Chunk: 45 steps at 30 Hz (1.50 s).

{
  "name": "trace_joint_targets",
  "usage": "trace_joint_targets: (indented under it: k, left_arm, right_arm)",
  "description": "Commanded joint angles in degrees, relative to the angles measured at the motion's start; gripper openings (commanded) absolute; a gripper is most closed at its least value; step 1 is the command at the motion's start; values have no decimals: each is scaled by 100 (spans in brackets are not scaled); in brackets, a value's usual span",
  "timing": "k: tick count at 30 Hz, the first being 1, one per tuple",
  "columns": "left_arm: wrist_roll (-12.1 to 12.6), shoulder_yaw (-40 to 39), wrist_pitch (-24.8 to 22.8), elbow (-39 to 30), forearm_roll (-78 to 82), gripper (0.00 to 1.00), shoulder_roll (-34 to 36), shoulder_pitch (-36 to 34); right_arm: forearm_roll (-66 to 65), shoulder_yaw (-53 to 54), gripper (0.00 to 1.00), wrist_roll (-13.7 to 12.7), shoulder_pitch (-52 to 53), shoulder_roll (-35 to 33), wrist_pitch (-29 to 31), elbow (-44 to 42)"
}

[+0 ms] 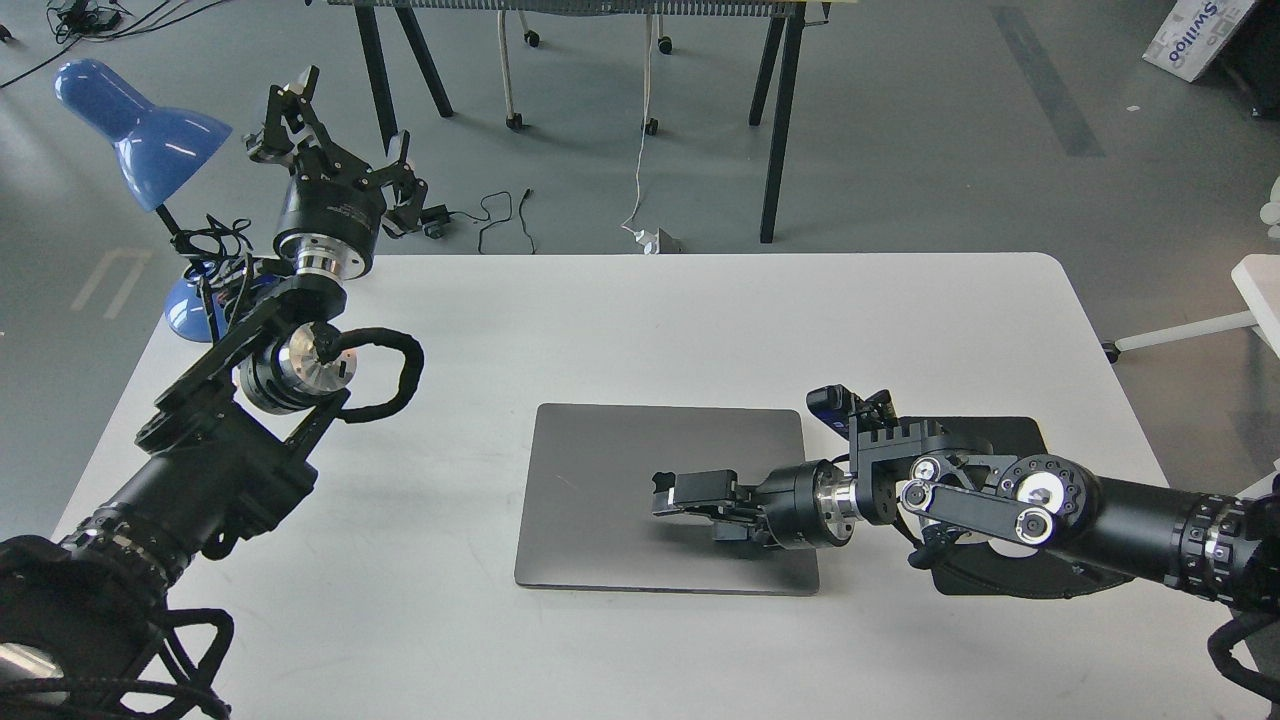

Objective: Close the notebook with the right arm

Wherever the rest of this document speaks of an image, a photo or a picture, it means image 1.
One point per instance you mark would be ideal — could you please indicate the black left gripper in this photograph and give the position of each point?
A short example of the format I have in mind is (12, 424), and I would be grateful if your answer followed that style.
(332, 208)

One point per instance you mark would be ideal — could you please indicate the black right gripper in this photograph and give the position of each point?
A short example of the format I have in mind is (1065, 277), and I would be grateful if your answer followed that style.
(801, 507)

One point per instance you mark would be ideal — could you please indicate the grey laptop notebook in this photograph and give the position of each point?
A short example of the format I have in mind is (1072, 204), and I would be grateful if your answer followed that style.
(588, 522)

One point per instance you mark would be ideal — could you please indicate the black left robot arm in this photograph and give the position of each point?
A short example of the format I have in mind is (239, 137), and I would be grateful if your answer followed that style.
(85, 619)

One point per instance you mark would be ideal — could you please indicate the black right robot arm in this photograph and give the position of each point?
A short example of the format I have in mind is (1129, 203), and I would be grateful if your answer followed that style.
(1037, 526)

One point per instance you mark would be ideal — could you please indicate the white rolling chair base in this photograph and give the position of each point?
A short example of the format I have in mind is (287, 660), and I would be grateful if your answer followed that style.
(657, 40)

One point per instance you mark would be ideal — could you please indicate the blue desk lamp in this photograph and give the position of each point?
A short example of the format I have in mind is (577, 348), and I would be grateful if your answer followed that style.
(159, 149)

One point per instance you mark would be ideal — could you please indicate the black mouse pad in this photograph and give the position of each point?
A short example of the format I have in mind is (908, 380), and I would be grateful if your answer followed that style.
(979, 568)

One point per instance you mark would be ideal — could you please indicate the black-legged background table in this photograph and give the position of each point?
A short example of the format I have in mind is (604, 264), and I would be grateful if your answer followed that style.
(452, 49)

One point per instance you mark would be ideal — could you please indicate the white cardboard box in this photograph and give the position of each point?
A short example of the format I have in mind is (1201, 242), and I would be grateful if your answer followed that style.
(1193, 34)

